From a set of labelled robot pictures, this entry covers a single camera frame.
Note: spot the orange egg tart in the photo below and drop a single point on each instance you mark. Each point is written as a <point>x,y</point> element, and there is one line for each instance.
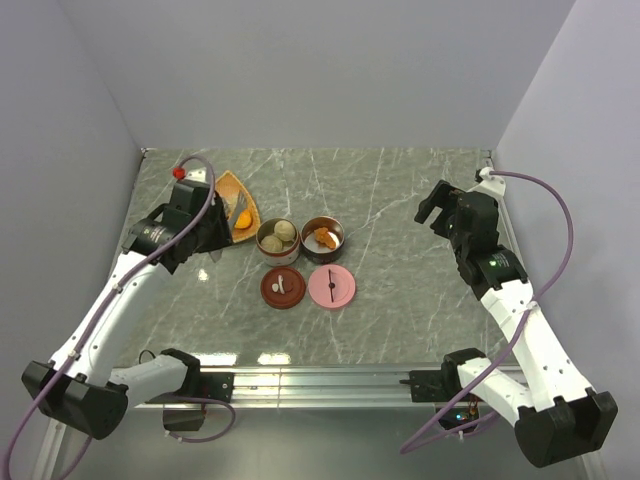
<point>244,220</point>

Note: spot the dark steel lunch tin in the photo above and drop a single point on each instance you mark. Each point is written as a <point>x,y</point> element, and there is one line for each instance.
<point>315,252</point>

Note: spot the woven bamboo tray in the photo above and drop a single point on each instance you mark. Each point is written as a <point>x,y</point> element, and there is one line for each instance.
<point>227,186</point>

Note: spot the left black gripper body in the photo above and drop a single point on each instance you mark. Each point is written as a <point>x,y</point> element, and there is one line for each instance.
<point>213,232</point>

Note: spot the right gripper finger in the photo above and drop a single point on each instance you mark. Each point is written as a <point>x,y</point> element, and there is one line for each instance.
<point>437,198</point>
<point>442,225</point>

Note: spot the pink round lid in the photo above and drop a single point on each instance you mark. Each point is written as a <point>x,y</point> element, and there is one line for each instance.
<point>332,286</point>

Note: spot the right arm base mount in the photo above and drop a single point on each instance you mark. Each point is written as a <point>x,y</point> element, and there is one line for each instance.
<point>428,385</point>

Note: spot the aluminium rail frame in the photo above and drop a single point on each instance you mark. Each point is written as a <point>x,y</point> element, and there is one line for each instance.
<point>340,422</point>

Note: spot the white steel lunch tin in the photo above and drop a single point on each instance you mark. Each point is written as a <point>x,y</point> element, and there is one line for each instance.
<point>290,250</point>

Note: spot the brown round lid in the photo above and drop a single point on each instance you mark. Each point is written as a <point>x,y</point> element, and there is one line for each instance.
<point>283,287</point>

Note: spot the fried chicken piece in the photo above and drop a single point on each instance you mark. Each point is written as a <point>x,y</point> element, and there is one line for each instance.
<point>323,236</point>

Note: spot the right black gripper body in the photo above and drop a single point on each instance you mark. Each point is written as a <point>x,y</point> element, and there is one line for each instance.
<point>456,236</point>

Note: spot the steamed bun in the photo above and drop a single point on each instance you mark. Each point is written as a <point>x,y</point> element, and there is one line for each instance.
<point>285,231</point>
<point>272,244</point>

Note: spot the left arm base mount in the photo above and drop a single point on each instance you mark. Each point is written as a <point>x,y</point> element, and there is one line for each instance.
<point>186,412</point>

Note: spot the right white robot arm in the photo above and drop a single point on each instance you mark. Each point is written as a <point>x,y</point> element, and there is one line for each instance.
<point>554,410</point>

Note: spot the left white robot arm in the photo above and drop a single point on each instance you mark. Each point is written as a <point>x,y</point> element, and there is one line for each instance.
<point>80,385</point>

